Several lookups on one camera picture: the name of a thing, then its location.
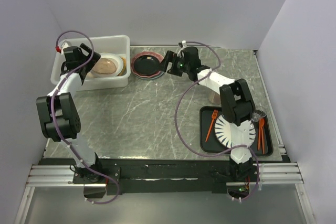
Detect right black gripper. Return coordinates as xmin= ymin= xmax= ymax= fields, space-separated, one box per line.
xmin=155 ymin=51 xmax=190 ymax=78

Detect pink scalloped plate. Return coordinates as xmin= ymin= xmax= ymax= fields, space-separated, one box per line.
xmin=131 ymin=51 xmax=164 ymax=80

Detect black round patterned plate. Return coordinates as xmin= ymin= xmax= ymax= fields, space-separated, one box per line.
xmin=133 ymin=55 xmax=160 ymax=76

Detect brown speckled upturned plate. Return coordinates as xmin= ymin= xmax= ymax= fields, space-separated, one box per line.
xmin=91 ymin=58 xmax=117 ymax=74

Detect orange woven-pattern square plate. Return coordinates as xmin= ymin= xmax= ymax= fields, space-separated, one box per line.
xmin=119 ymin=57 xmax=127 ymax=76

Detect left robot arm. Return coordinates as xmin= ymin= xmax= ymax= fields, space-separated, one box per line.
xmin=36 ymin=41 xmax=104 ymax=183

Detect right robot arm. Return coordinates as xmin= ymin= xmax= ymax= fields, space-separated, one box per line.
xmin=159 ymin=46 xmax=255 ymax=181

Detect translucent white plastic bin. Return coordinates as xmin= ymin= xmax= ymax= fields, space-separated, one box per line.
xmin=50 ymin=35 xmax=131 ymax=91

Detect beige mug with purple interior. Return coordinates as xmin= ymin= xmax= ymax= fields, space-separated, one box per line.
xmin=208 ymin=91 xmax=221 ymax=104

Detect white plate with blue stripes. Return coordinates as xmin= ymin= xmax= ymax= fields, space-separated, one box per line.
xmin=214 ymin=115 xmax=256 ymax=148

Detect black rectangular serving tray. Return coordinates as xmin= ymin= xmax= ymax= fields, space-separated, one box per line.
xmin=199 ymin=106 xmax=274 ymax=157

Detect clear drinking glass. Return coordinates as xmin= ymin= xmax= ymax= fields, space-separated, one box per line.
xmin=252 ymin=109 xmax=266 ymax=122

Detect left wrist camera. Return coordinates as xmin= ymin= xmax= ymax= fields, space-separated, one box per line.
xmin=55 ymin=40 xmax=72 ymax=54

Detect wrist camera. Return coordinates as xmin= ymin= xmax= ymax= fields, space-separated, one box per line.
xmin=55 ymin=40 xmax=72 ymax=54
xmin=177 ymin=40 xmax=187 ymax=57

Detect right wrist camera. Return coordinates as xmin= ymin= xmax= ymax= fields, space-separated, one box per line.
xmin=177 ymin=40 xmax=187 ymax=57

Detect aluminium rail frame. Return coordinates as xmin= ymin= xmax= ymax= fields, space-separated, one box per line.
xmin=13 ymin=42 xmax=316 ymax=224

